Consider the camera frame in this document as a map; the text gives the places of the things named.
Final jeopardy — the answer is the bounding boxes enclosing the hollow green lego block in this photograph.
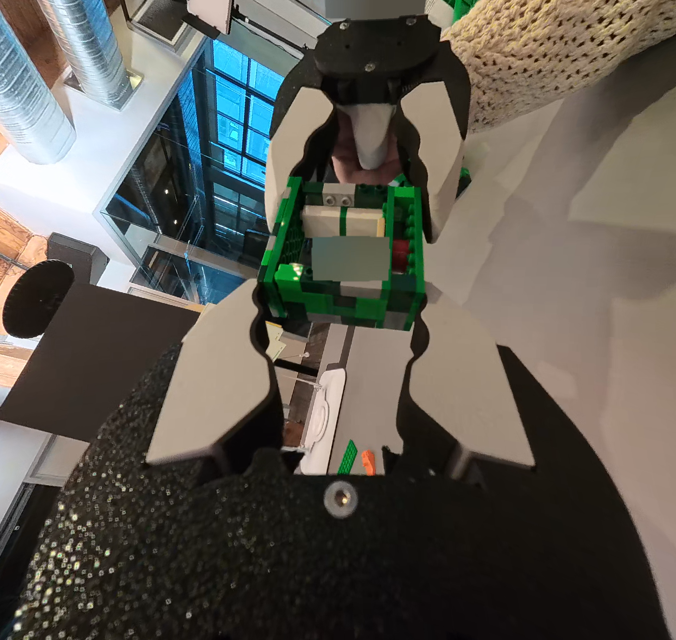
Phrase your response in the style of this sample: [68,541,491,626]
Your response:
[257,174,430,332]

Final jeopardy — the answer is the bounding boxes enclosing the person's right hand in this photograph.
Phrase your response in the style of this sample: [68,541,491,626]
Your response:
[329,116,405,186]

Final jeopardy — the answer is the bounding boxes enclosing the silver ventilation duct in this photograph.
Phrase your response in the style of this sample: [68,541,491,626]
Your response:
[0,12,77,165]
[32,0,144,111]

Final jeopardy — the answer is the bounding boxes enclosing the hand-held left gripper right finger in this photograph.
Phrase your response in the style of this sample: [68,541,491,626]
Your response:
[395,296,538,481]

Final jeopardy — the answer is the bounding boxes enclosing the black board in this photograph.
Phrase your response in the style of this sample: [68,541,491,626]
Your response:
[0,281,207,443]

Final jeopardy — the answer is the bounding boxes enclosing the black round disc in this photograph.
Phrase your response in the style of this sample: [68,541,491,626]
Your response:
[2,260,75,338]

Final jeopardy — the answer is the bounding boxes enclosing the person's right forearm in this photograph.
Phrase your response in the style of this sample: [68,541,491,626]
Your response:
[441,0,676,135]

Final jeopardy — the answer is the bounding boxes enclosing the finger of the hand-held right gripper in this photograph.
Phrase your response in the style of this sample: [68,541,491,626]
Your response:
[265,86,336,232]
[393,80,467,244]

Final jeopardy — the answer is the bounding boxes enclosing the white book stand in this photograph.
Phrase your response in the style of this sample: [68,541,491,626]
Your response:
[280,352,348,476]

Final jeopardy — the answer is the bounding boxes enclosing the large window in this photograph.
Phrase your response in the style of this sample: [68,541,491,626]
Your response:
[208,38,288,176]

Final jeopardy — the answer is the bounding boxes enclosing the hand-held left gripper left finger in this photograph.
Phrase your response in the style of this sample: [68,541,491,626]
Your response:
[145,279,286,476]

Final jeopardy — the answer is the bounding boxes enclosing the dark grey box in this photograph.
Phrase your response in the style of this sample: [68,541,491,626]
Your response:
[46,232,110,285]

